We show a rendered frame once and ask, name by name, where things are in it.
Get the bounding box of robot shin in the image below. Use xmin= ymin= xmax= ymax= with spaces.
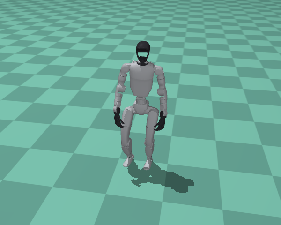
xmin=121 ymin=144 xmax=133 ymax=158
xmin=145 ymin=139 xmax=155 ymax=161

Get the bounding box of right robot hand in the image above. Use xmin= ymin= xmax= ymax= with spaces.
xmin=114 ymin=107 xmax=124 ymax=128

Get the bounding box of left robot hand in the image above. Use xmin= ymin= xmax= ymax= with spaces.
xmin=154 ymin=111 xmax=166 ymax=131

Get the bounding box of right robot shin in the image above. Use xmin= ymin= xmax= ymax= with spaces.
xmin=121 ymin=144 xmax=133 ymax=158

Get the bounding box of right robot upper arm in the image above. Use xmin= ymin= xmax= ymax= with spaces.
xmin=118 ymin=63 xmax=131 ymax=93

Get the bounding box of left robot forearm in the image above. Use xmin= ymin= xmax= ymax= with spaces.
xmin=160 ymin=88 xmax=168 ymax=116

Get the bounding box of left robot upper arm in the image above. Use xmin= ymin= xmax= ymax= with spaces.
xmin=154 ymin=65 xmax=166 ymax=96

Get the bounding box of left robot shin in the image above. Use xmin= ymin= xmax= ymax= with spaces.
xmin=145 ymin=139 xmax=155 ymax=161

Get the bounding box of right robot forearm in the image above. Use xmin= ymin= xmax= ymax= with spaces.
xmin=113 ymin=85 xmax=123 ymax=112

